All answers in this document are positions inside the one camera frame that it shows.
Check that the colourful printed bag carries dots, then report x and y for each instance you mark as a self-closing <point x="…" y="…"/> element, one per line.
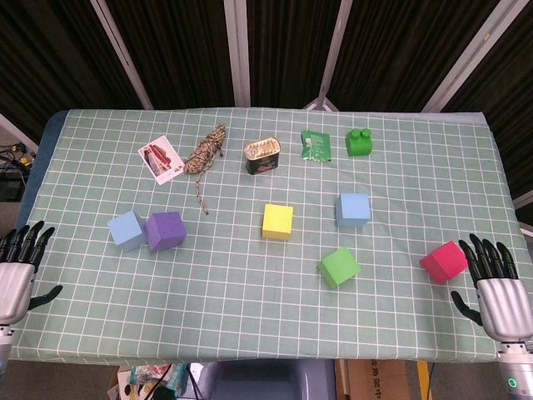
<point x="145" y="379"/>

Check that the black curtain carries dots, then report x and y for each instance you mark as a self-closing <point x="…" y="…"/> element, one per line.
<point x="183" y="50"/>

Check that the green foam cube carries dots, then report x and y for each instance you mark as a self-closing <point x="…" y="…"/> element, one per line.
<point x="339" y="267"/>

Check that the purple foam cube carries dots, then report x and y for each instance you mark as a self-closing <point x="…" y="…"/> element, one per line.
<point x="166" y="231"/>

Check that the green toy building brick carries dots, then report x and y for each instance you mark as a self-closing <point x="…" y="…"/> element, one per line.
<point x="359" y="143"/>

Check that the green snack packet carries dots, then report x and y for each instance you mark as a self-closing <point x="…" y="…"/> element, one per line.
<point x="316" y="146"/>

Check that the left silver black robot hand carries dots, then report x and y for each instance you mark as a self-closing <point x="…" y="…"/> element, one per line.
<point x="12" y="287"/>

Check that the white photo card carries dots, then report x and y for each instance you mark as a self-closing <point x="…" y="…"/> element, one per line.
<point x="160" y="159"/>

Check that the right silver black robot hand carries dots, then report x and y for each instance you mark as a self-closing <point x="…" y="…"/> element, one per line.
<point x="504" y="308"/>

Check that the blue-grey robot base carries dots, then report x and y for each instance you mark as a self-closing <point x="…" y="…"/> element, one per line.
<point x="266" y="381"/>

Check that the green checkered tablecloth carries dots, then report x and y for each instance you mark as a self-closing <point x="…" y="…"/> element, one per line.
<point x="250" y="300"/>

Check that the brown cardboard box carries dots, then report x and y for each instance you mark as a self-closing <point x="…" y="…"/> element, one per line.
<point x="375" y="381"/>

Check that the white frame post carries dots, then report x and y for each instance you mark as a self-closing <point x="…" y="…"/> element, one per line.
<point x="470" y="54"/>
<point x="126" y="62"/>
<point x="334" y="50"/>
<point x="16" y="129"/>
<point x="236" y="54"/>

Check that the dark green luncheon meat can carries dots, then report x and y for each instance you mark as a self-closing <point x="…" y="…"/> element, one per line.
<point x="262" y="158"/>

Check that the red foam cube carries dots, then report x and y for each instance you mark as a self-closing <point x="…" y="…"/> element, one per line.
<point x="443" y="262"/>

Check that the black equipment box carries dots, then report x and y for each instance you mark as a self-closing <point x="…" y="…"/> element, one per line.
<point x="10" y="188"/>

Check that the blue table pad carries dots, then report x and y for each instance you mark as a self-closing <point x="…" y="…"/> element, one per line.
<point x="36" y="166"/>

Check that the yellow foam cube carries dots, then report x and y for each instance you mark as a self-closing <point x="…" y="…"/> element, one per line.
<point x="277" y="221"/>

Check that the light blue foam cube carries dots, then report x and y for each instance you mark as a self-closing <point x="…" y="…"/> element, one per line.
<point x="353" y="208"/>
<point x="125" y="229"/>

